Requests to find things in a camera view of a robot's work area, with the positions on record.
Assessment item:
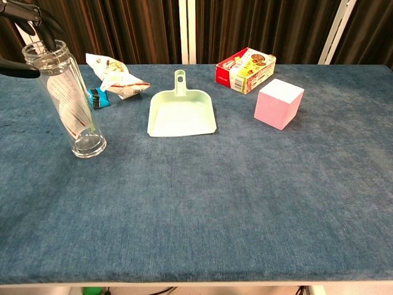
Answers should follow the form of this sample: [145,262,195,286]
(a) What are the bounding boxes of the pink cube block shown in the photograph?
[254,78,305,131]

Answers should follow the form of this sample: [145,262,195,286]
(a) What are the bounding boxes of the clear glass bottle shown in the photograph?
[21,39,107,159]

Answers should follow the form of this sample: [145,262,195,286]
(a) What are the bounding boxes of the dark brown curtain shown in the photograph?
[333,0,393,67]
[195,0,341,65]
[0,0,182,65]

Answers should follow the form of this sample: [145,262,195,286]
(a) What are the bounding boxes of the white crumpled snack bag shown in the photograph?
[85,52,152,101]

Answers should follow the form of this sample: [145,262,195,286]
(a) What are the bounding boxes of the blue snack wrapper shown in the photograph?
[87,87,111,110]

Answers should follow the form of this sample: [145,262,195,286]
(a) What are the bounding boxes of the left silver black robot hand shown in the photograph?
[0,0,67,78]

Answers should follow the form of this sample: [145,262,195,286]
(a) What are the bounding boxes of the blue felt table cover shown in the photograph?
[0,63,393,285]

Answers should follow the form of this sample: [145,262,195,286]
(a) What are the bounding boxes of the white table frame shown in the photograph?
[0,280,393,295]

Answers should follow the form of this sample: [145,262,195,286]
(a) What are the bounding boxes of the red yellow snack box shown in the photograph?
[215,47,277,95]

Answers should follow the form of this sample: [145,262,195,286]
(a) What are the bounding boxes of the mint green plastic dustpan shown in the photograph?
[147,69,217,138]

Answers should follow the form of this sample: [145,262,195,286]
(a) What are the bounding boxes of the white pillar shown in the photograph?
[317,0,359,65]
[178,0,197,65]

